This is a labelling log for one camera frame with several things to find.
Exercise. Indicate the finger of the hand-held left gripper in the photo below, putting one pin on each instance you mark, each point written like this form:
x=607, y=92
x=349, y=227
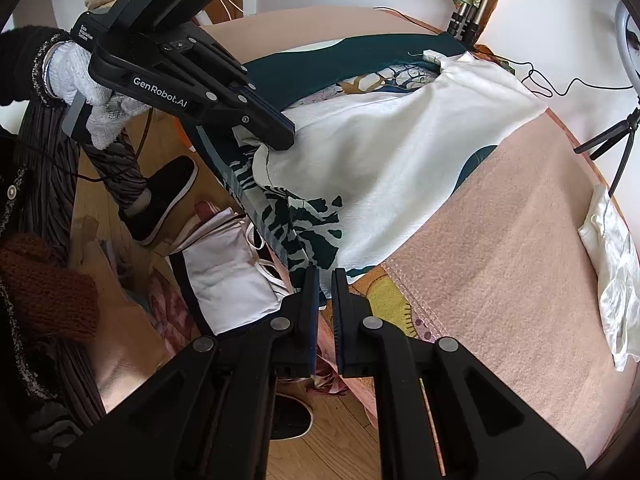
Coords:
x=225, y=62
x=260, y=125

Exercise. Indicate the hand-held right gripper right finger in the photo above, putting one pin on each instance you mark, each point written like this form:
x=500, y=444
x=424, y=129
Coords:
x=337, y=320

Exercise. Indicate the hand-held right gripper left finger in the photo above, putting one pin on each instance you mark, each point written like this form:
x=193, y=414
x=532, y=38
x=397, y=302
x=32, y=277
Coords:
x=315, y=320

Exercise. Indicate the cream and teal printed T-shirt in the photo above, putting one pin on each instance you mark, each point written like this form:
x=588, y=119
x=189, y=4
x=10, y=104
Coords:
x=400, y=135

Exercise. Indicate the person's left forearm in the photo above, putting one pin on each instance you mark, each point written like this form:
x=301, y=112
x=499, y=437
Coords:
x=20, y=65

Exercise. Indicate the person's left hand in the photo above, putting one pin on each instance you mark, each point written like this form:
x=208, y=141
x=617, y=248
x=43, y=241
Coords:
x=70, y=75

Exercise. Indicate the white tote bag dark trim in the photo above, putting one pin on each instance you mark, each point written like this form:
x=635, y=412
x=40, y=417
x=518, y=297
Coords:
x=225, y=280

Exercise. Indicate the person's black shoe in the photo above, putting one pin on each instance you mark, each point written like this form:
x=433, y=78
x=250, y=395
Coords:
x=165, y=195
x=292, y=417

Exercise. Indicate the person's striped trousers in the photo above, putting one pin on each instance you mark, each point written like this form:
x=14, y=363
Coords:
x=45, y=160

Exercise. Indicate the beige blanket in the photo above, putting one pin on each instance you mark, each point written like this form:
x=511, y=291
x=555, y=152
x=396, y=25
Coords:
x=525, y=260

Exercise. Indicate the folded silver tripod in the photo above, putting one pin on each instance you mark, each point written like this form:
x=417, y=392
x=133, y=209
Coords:
x=467, y=15

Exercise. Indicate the brown knit cloth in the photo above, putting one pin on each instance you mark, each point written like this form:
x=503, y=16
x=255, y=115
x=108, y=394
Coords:
x=45, y=290

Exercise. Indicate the white collared shirt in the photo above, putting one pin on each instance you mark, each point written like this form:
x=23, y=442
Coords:
x=610, y=270

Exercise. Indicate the person's black knit cardigan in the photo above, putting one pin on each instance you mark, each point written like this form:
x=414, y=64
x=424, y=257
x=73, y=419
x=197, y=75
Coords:
x=15, y=360

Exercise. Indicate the small black tripod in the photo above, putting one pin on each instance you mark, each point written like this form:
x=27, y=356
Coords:
x=607, y=132

